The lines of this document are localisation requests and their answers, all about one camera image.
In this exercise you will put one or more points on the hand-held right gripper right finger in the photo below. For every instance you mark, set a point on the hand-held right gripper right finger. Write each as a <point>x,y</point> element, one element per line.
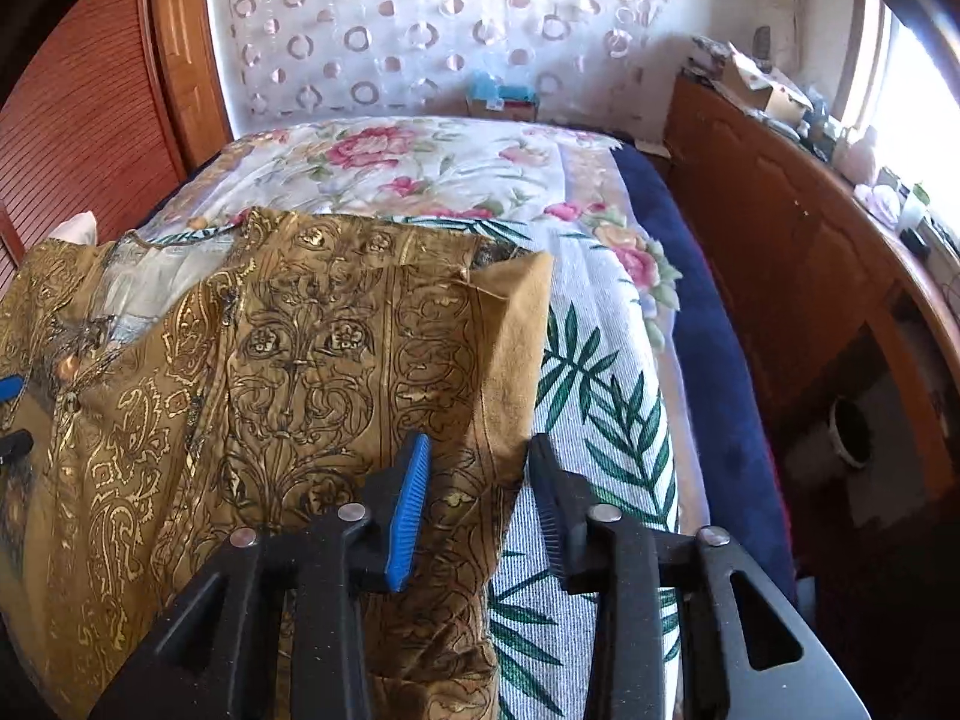
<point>555,521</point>

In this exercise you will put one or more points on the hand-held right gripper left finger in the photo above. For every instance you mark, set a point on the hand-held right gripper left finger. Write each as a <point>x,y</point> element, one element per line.
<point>409,517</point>

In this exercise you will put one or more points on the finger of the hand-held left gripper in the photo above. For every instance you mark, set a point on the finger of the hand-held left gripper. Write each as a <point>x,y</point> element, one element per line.
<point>9,391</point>
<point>13,448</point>

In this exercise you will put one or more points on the golden brown patterned garment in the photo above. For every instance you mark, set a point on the golden brown patterned garment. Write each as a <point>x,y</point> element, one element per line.
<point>300,360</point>

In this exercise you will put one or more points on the palm leaf print bedsheet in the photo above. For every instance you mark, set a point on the palm leaf print bedsheet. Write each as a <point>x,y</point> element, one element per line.
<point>600,420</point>

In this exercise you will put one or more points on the cream pillow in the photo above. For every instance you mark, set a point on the cream pillow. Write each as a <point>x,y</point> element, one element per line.
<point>75,229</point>

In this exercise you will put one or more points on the navy blue blanket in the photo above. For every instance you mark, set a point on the navy blue blanket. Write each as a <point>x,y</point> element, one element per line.
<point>720,360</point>

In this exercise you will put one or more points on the wooden headboard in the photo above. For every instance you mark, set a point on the wooden headboard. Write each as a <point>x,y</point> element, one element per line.
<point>82,127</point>

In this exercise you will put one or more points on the dark round pot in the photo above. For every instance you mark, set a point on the dark round pot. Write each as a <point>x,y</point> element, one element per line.
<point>851,435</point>

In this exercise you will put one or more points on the floral print blanket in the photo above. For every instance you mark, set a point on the floral print blanket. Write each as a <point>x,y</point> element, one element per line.
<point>420,165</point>

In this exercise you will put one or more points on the wooden cabinet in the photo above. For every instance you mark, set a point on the wooden cabinet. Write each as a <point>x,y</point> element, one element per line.
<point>765,225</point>

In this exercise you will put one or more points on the blue box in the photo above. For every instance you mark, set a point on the blue box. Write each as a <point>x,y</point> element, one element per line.
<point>502,94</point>

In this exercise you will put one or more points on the white crumpled bag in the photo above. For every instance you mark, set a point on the white crumpled bag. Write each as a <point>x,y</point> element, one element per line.
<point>879,202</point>

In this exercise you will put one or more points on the small black box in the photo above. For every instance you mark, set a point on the small black box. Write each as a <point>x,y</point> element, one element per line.
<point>915,240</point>

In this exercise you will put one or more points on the white plastic bottle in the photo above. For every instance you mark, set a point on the white plastic bottle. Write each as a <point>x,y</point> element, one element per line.
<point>855,154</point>

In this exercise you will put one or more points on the jar with green lid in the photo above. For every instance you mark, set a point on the jar with green lid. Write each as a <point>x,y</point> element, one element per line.
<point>915,206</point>

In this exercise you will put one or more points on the open cardboard box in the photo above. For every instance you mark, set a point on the open cardboard box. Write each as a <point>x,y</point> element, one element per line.
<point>750,82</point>

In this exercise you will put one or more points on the white curtain with circles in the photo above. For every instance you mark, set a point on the white curtain with circles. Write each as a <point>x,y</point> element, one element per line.
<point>420,15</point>

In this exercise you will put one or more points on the bright window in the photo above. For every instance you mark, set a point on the bright window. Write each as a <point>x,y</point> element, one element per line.
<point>915,105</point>

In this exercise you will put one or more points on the wooden wardrobe frame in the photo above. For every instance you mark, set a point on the wooden wardrobe frame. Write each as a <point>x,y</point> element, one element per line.
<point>187,52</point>

